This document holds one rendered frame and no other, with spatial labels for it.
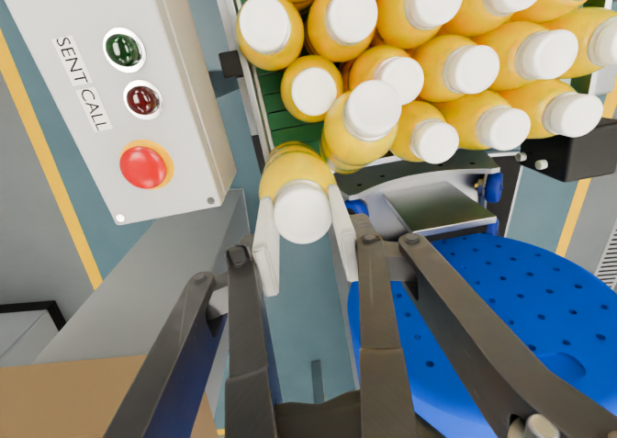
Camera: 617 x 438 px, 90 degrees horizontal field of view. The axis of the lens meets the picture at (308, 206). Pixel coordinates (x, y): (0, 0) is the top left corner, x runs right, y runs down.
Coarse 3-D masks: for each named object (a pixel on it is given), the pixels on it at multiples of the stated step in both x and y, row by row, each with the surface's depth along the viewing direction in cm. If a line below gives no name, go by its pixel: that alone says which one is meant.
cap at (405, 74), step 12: (396, 60) 26; (408, 60) 26; (384, 72) 26; (396, 72) 26; (408, 72) 26; (420, 72) 26; (396, 84) 27; (408, 84) 27; (420, 84) 27; (408, 96) 27
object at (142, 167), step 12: (132, 156) 25; (144, 156) 25; (156, 156) 25; (120, 168) 25; (132, 168) 25; (144, 168) 25; (156, 168) 25; (132, 180) 26; (144, 180) 26; (156, 180) 26
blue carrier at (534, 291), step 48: (480, 240) 44; (480, 288) 36; (528, 288) 34; (576, 288) 33; (432, 336) 31; (528, 336) 29; (576, 336) 28; (432, 384) 27; (576, 384) 25; (480, 432) 24
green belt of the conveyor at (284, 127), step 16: (304, 16) 40; (304, 48) 41; (336, 64) 42; (272, 80) 43; (272, 96) 43; (272, 112) 45; (288, 112) 44; (272, 128) 45; (288, 128) 45; (304, 128) 45; (320, 128) 46
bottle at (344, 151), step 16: (336, 112) 25; (336, 128) 25; (320, 144) 35; (336, 144) 26; (352, 144) 25; (368, 144) 25; (384, 144) 25; (336, 160) 31; (352, 160) 27; (368, 160) 27
